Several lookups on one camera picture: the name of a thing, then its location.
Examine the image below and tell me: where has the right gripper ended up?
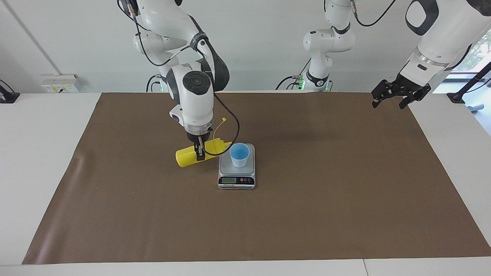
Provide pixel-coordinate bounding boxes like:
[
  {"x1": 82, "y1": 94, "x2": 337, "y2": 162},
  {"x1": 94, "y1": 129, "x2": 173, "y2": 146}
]
[{"x1": 186, "y1": 128, "x2": 213, "y2": 162}]

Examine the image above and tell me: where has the blue plastic cup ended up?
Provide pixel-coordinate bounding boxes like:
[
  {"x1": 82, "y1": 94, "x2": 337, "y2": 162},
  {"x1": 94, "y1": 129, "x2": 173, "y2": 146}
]
[{"x1": 229, "y1": 143, "x2": 250, "y2": 168}]

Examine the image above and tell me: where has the yellow squeeze bottle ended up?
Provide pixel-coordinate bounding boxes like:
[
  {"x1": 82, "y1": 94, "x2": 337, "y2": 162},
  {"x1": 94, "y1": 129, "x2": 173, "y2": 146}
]
[{"x1": 176, "y1": 117, "x2": 233, "y2": 168}]

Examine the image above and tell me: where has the white wall socket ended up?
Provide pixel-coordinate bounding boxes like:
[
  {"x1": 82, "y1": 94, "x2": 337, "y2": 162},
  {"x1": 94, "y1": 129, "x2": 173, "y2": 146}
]
[{"x1": 41, "y1": 74, "x2": 81, "y2": 94}]

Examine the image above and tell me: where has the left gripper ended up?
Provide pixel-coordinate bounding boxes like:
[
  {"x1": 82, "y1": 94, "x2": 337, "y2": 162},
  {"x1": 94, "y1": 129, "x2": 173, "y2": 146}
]
[{"x1": 371, "y1": 74, "x2": 432, "y2": 110}]

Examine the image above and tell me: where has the black stand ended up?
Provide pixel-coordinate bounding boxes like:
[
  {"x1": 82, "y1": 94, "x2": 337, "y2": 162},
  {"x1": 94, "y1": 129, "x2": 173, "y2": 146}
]
[
  {"x1": 447, "y1": 61, "x2": 491, "y2": 104},
  {"x1": 0, "y1": 79, "x2": 20, "y2": 104}
]

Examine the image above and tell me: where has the silver kitchen scale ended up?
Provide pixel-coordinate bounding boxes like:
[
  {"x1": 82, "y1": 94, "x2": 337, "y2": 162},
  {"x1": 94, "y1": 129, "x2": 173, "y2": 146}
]
[{"x1": 217, "y1": 143, "x2": 256, "y2": 190}]

